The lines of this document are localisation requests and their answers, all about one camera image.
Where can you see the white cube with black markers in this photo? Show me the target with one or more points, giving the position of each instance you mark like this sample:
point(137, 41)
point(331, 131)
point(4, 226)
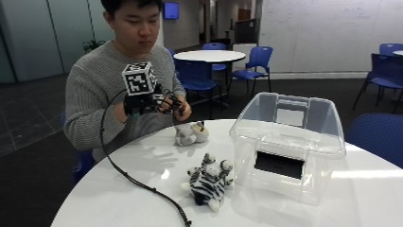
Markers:
point(138, 78)

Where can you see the white grey soft toy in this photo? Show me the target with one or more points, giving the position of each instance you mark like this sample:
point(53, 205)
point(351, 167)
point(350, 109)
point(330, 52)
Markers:
point(189, 134)

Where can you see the round white table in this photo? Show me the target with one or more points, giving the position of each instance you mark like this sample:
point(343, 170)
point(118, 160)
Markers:
point(209, 55)

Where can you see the the person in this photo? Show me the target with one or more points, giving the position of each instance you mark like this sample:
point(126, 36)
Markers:
point(100, 78)

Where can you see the green potted plant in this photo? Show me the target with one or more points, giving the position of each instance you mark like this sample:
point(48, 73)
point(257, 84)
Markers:
point(92, 45)

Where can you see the zebra soft toy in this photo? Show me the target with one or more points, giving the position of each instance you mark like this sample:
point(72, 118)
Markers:
point(207, 184)

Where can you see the dark cabinet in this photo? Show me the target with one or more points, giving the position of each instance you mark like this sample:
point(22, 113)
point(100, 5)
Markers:
point(245, 31)

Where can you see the white label on bin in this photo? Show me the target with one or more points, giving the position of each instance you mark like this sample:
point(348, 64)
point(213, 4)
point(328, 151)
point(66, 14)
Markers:
point(289, 117)

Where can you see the clear plastic storage bin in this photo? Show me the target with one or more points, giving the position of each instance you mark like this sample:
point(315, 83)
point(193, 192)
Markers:
point(289, 142)

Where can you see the black label on bin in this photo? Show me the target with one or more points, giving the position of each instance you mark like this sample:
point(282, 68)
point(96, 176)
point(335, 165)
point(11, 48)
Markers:
point(279, 165)

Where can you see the wall monitor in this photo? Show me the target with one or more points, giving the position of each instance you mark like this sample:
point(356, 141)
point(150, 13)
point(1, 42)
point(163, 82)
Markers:
point(170, 10)

